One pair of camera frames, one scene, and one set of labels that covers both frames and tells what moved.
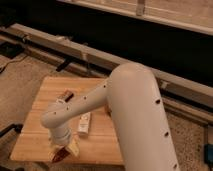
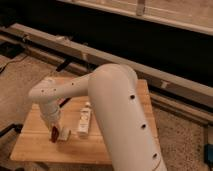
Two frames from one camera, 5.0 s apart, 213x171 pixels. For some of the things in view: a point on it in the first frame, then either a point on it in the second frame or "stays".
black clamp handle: (16, 127) stays
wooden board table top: (95, 134) stays
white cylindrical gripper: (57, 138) -> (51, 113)
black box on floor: (10, 50) stays
